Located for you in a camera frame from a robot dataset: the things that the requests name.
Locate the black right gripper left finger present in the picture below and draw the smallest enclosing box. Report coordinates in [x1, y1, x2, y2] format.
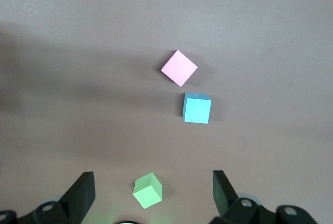
[0, 171, 96, 224]

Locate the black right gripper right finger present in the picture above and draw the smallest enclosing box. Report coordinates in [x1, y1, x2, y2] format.
[210, 169, 317, 224]

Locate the green foam cube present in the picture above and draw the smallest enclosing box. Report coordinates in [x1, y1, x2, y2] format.
[133, 172, 163, 210]

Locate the light blue foam cube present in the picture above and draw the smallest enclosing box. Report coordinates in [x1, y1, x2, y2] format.
[181, 91, 212, 125]

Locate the pink foam cube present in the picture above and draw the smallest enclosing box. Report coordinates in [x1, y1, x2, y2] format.
[161, 49, 199, 88]

